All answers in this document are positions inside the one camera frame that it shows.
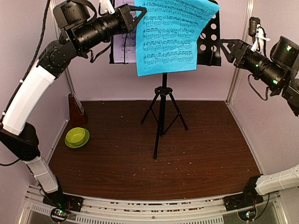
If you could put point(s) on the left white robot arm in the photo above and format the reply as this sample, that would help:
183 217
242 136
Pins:
82 27

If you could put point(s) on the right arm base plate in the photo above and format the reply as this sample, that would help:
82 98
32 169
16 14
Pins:
239 201

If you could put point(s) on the black music stand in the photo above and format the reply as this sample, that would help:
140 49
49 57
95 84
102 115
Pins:
209 57

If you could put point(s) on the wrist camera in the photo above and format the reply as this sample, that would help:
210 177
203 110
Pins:
105 7
258 35

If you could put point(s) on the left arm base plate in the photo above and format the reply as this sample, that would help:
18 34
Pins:
64 201

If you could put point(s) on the green bowl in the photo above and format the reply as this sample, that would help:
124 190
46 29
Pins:
77 137

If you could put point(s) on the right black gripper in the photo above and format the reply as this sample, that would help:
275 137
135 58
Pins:
238 45

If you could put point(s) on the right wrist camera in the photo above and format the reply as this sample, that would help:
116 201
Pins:
258 35

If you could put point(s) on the aluminium front rail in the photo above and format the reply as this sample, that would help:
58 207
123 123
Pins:
207 210

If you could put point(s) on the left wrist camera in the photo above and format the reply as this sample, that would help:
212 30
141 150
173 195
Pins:
105 7

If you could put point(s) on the brown wooden metronome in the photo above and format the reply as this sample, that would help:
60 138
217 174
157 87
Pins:
78 116

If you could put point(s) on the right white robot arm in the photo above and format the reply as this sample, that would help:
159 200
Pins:
278 72

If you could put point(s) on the blue sheet music page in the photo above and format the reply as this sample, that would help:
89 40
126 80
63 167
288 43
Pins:
166 36

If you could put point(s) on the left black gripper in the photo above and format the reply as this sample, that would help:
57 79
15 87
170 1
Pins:
128 23

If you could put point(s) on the lilac sheet music page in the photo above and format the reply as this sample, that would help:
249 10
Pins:
123 49

